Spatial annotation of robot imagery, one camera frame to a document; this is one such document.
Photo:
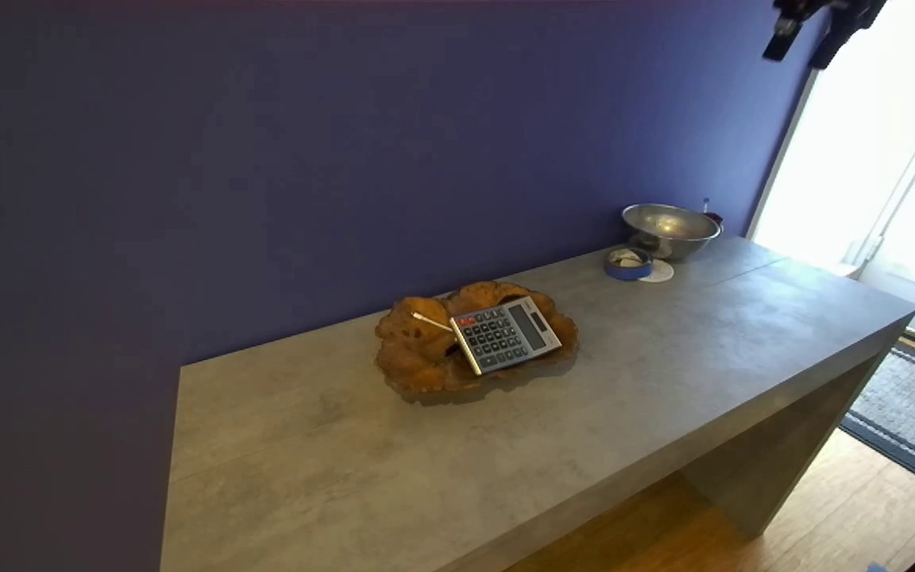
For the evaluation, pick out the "grey door mat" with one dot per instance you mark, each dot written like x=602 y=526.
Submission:
x=914 y=408

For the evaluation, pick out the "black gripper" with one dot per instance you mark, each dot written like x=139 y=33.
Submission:
x=838 y=12

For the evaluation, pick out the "metal bowl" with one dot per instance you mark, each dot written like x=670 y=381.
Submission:
x=670 y=227

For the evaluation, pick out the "white round disc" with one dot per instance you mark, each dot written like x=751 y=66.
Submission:
x=659 y=274

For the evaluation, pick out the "thin wooden stick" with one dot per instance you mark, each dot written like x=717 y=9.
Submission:
x=430 y=319

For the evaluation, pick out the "grey concrete-look cabinet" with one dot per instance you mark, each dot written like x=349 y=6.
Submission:
x=541 y=424

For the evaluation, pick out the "grey calculator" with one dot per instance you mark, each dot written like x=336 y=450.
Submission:
x=507 y=335

